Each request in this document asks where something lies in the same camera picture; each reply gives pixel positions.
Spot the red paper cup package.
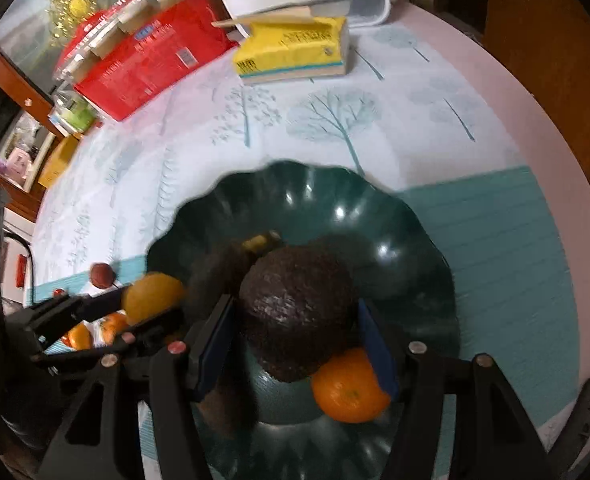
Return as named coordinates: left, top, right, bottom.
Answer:
left=52, top=0, right=241, bottom=122

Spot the wooden sideboard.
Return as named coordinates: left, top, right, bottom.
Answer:
left=0, top=40, right=50, bottom=201

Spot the dark green scalloped plate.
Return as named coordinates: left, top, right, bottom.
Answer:
left=145, top=159, right=462, bottom=480

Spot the red cherry tomato bottom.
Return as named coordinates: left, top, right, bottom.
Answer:
left=90, top=262, right=116, bottom=289

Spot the dark avocado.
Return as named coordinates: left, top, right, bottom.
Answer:
left=238, top=247, right=358, bottom=383

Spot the green label glass bottle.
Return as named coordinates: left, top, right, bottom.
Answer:
left=50, top=85, right=100, bottom=133

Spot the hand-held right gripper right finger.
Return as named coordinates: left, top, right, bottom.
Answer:
left=357, top=299, right=556, bottom=480

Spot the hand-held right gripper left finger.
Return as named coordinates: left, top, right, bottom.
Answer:
left=37, top=295, right=241, bottom=480

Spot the yellow tissue pack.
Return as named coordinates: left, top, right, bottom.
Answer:
left=212, top=2, right=352, bottom=85

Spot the tree print tablecloth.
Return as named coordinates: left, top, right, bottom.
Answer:
left=25, top=0, right=581, bottom=480

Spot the overripe dark banana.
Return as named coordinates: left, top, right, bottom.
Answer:
left=185, top=232, right=283, bottom=441

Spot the yellow cardboard box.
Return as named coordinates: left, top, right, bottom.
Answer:
left=37, top=135, right=82, bottom=188

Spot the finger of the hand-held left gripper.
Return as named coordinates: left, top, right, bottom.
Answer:
left=5, top=285, right=128, bottom=346
left=30, top=310, right=188, bottom=376

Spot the gold ornament glass panel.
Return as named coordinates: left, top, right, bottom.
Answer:
left=45, top=0, right=106, bottom=36

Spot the small orange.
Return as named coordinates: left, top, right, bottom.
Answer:
left=311, top=347, right=392, bottom=423
left=65, top=322, right=94, bottom=351
left=97, top=312, right=130, bottom=346

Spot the black cable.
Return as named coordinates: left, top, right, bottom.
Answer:
left=5, top=230, right=34, bottom=303

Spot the large yellow orange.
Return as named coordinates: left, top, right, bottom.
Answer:
left=121, top=272, right=186, bottom=326

